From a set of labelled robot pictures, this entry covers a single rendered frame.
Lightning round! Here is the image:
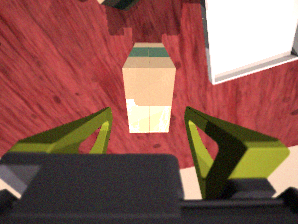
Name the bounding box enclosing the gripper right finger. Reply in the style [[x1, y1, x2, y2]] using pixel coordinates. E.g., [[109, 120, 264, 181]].
[[184, 106, 290, 199]]

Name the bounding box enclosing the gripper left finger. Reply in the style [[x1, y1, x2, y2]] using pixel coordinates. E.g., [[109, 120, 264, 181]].
[[6, 107, 113, 154]]

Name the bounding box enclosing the tan box with green band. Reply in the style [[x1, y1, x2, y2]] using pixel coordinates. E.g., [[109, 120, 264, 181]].
[[97, 0, 135, 11], [122, 43, 176, 133]]

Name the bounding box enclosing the white shallow rectangular tray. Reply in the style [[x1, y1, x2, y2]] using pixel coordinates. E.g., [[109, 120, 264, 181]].
[[200, 0, 298, 84]]

